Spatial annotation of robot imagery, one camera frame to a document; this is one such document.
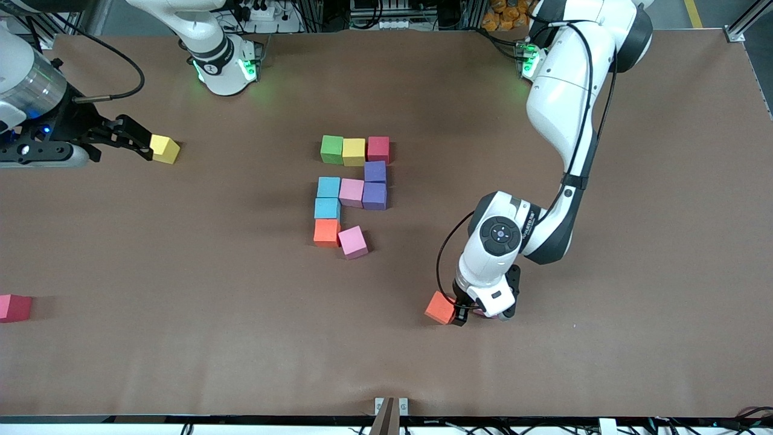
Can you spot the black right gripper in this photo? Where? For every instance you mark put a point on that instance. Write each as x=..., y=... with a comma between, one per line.
x=77, y=122

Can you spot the orange foam cube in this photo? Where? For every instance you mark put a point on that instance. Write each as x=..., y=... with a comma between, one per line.
x=439, y=308
x=326, y=231

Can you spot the pink foam cube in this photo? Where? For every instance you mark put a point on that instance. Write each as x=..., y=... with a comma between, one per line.
x=483, y=314
x=351, y=193
x=353, y=241

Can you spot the purple foam cube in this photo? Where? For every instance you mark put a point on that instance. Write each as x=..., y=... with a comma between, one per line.
x=374, y=196
x=375, y=171

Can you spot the blue foam cube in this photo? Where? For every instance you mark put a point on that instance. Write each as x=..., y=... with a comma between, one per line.
x=326, y=208
x=329, y=187

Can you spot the red foam cube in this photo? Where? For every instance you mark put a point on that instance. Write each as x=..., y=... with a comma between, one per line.
x=13, y=307
x=378, y=148

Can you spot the yellow foam cube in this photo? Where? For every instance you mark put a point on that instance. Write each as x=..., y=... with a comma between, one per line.
x=166, y=149
x=354, y=152

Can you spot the green foam cube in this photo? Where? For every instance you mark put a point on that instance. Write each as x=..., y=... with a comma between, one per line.
x=331, y=149

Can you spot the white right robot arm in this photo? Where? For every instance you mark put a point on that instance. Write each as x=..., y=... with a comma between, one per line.
x=217, y=36

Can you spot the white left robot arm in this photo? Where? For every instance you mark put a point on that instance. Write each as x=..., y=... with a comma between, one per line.
x=574, y=109

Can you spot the tan vertical strut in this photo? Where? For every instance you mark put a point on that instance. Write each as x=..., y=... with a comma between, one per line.
x=384, y=420

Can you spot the white power strip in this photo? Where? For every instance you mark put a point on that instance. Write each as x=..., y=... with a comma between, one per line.
x=266, y=12

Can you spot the pile of orange bags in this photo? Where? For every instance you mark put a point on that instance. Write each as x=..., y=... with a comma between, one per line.
x=507, y=15

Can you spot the small metal table bracket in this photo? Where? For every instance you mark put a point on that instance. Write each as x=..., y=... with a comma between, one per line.
x=378, y=406

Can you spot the aluminium frame rail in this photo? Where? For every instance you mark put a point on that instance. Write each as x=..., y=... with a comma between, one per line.
x=752, y=15
x=90, y=15

